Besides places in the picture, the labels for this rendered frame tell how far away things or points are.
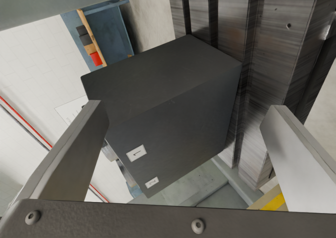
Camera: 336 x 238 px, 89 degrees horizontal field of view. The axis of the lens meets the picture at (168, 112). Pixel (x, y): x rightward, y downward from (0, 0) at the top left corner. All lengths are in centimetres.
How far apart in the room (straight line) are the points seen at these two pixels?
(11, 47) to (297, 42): 455
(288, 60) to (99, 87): 21
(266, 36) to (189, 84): 9
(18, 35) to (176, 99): 439
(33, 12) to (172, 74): 42
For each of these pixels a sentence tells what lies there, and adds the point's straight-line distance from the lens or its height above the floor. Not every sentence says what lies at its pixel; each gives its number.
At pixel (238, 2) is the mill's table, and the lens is 23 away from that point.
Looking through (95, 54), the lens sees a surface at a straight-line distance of 397.
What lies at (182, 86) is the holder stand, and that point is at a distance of 20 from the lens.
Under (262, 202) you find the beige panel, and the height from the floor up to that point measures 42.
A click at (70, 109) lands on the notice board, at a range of 506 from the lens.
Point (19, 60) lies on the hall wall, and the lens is 465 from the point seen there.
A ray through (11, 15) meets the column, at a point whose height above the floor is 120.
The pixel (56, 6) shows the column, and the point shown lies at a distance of 57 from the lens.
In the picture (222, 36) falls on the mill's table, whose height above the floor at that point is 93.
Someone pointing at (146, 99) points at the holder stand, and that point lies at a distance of 19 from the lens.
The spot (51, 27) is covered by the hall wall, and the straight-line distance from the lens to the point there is 444.
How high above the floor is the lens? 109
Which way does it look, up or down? 15 degrees down
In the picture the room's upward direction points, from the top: 117 degrees counter-clockwise
